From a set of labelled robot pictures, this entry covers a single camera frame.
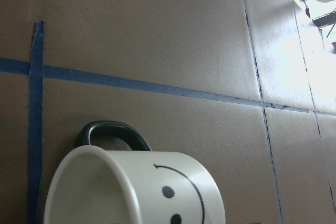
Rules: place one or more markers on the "white smiley mug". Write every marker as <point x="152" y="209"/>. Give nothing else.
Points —
<point x="113" y="176"/>

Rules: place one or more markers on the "brown paper table cover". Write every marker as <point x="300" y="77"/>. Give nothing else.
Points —
<point x="247" y="87"/>

